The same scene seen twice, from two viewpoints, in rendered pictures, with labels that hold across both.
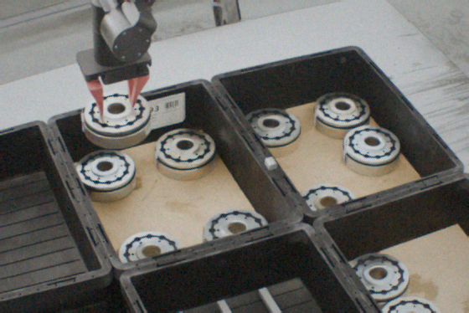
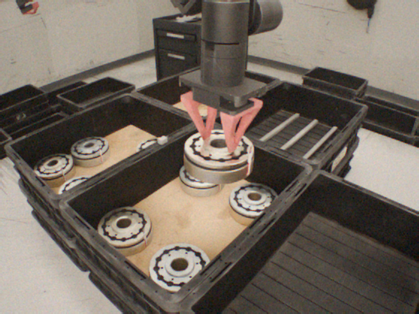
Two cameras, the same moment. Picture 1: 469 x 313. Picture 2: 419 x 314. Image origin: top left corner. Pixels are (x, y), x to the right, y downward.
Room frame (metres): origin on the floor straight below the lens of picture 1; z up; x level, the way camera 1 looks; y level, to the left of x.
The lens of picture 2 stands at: (1.51, 0.53, 1.30)
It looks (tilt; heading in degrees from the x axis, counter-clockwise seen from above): 33 degrees down; 244
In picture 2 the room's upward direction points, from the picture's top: straight up
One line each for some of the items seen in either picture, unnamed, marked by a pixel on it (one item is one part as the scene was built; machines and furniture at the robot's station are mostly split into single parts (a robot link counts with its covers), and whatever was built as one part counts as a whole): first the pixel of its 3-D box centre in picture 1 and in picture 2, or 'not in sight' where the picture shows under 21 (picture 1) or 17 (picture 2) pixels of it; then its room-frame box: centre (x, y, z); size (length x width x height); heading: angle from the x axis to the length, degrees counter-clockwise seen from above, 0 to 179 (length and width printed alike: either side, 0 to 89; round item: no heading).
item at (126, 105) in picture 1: (116, 110); (219, 144); (1.32, 0.18, 1.05); 0.05 x 0.05 x 0.01
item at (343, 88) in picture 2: not in sight; (331, 107); (-0.16, -0.89, 0.37); 0.40 x 0.30 x 0.45; 115
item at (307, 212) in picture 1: (336, 126); (100, 137); (1.45, -0.17, 0.92); 0.40 x 0.30 x 0.02; 23
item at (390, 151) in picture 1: (372, 144); (89, 146); (1.48, -0.24, 0.86); 0.10 x 0.10 x 0.01
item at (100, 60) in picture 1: (112, 45); (222, 66); (1.31, 0.18, 1.17); 0.10 x 0.07 x 0.07; 112
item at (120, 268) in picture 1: (165, 171); (192, 190); (1.33, 0.11, 0.92); 0.40 x 0.30 x 0.02; 23
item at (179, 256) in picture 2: (105, 166); (179, 265); (1.41, 0.22, 0.86); 0.05 x 0.05 x 0.01
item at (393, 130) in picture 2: not in sight; (370, 150); (0.03, -0.36, 0.37); 0.40 x 0.30 x 0.45; 115
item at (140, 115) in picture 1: (116, 112); (218, 147); (1.32, 0.18, 1.04); 0.10 x 0.10 x 0.01
